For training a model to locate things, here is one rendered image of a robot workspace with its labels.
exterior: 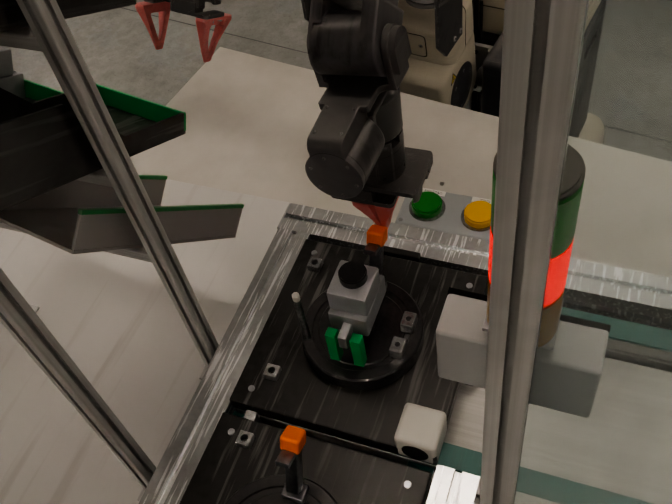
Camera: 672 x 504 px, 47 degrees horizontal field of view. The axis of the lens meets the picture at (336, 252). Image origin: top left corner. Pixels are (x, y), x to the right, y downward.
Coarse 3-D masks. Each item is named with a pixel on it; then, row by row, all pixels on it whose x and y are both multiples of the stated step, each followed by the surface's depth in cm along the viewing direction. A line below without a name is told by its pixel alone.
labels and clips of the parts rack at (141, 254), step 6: (6, 228) 89; (12, 228) 89; (108, 252) 85; (114, 252) 85; (120, 252) 84; (126, 252) 84; (132, 252) 83; (138, 252) 83; (144, 252) 83; (138, 258) 84; (144, 258) 83
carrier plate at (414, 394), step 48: (288, 288) 95; (432, 288) 92; (480, 288) 91; (288, 336) 91; (432, 336) 88; (240, 384) 88; (288, 384) 87; (432, 384) 84; (336, 432) 83; (384, 432) 82
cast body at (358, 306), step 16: (336, 272) 81; (352, 272) 80; (368, 272) 81; (336, 288) 80; (352, 288) 79; (368, 288) 79; (384, 288) 85; (336, 304) 81; (352, 304) 80; (368, 304) 80; (336, 320) 82; (352, 320) 81; (368, 320) 81
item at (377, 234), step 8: (368, 232) 86; (376, 232) 85; (384, 232) 86; (368, 240) 86; (376, 240) 86; (384, 240) 86; (368, 248) 85; (376, 248) 85; (376, 256) 87; (376, 264) 88
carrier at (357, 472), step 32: (224, 416) 85; (224, 448) 83; (256, 448) 82; (320, 448) 81; (192, 480) 81; (224, 480) 81; (256, 480) 78; (320, 480) 79; (352, 480) 79; (384, 480) 78; (416, 480) 78
